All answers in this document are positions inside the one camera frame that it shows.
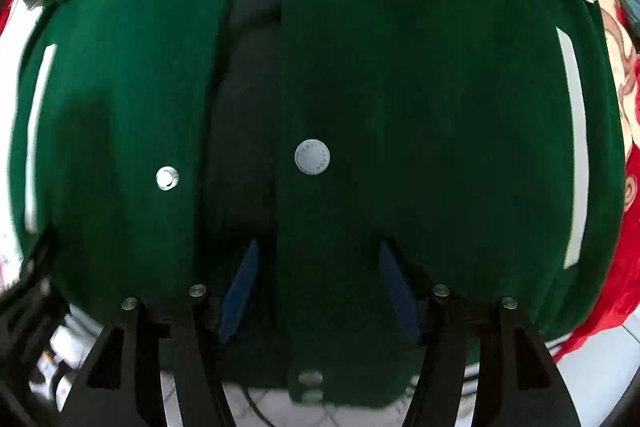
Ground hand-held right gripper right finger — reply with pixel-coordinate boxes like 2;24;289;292
378;238;581;427

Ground red floral blanket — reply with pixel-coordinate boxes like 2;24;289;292
0;0;640;365

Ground black cable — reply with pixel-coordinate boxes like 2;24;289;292
239;384;273;427

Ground green varsity jacket white sleeves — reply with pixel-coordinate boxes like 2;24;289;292
7;0;628;408

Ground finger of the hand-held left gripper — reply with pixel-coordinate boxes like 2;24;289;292
0;227;68;388

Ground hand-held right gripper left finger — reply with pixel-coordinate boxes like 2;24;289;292
60;239;261;427

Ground white diamond-patterned floral cloth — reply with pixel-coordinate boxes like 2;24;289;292
0;217;481;427

